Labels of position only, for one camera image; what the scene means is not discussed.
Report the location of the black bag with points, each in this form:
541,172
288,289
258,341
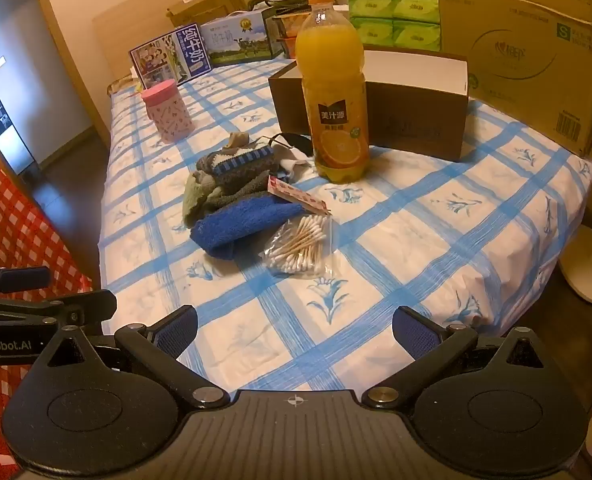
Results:
281,1

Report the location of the green meadow milk carton box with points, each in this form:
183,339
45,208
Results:
241,40

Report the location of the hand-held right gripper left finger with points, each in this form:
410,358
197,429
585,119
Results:
176,332

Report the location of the dark cabinet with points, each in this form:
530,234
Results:
6,135

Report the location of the orange juice bottle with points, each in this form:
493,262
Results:
331,60

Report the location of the white box with figure print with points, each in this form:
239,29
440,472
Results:
341,8

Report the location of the blue white striped sock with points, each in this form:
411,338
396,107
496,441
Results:
241,161

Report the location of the red checked cloth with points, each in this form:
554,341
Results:
16,230

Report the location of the bag of cotton swabs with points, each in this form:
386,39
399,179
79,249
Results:
301,245

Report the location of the blue towel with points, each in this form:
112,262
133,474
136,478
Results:
236,222

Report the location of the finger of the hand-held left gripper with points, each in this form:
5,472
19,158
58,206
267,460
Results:
23,277
86,305

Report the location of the green cloth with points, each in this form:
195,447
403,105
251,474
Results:
196,200

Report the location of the pink patterned cup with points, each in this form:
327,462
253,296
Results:
168,110

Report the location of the stack of green tissue packs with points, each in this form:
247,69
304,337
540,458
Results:
405,20

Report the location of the plain brown cardboard box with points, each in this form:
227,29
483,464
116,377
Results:
206,2

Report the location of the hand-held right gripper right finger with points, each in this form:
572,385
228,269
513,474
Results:
415,335

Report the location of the blue white milk carton box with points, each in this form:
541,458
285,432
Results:
168,60

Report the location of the large printed cardboard box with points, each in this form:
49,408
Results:
520,55

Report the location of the brown cardboard box white inside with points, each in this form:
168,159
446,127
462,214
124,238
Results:
415,120

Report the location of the pink patterned packet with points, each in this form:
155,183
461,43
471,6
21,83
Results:
296,194

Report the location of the white round stand base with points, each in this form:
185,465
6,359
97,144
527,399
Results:
583,275

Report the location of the black cloth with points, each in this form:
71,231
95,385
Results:
298,142

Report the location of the red orange snack box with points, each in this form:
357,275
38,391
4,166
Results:
291,46

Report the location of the wooden headboard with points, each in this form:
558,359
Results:
116,45

